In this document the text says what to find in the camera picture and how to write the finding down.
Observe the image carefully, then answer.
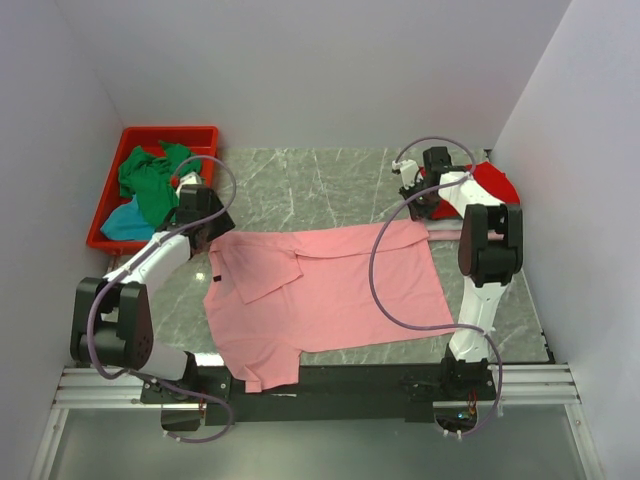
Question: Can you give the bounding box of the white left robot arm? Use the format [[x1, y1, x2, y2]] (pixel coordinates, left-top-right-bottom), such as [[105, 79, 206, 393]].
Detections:
[[70, 184, 235, 402]]

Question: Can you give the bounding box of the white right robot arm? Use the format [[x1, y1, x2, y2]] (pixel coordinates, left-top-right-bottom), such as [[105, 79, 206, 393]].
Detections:
[[392, 146, 523, 399]]

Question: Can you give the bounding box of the green t shirt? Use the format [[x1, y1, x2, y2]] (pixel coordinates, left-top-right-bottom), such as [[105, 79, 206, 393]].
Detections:
[[118, 141, 202, 228]]

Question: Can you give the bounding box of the red plastic bin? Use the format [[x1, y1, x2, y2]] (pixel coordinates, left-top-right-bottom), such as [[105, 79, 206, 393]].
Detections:
[[86, 125, 219, 256]]

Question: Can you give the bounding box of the blue t shirt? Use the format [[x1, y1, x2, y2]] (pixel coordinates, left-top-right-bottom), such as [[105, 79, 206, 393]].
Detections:
[[100, 195, 154, 242]]

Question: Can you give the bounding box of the folded red t shirt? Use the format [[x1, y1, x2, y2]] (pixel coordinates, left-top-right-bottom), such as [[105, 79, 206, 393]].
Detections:
[[429, 162, 520, 220]]

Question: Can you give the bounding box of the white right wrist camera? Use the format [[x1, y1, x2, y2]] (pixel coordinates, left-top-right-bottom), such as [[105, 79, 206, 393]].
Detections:
[[392, 159, 422, 189]]

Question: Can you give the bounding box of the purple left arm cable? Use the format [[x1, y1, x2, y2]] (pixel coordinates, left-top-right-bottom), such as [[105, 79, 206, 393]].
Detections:
[[87, 155, 239, 444]]

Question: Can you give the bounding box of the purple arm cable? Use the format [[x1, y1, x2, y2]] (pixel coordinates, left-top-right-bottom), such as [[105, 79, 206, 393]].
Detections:
[[87, 155, 239, 444], [368, 135, 504, 437]]

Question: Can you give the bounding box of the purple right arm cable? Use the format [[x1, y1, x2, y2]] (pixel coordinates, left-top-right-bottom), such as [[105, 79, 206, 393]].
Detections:
[[368, 135, 504, 437]]

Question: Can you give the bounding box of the aluminium frame rail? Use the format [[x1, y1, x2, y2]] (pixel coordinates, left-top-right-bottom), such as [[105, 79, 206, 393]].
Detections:
[[30, 363, 603, 479]]

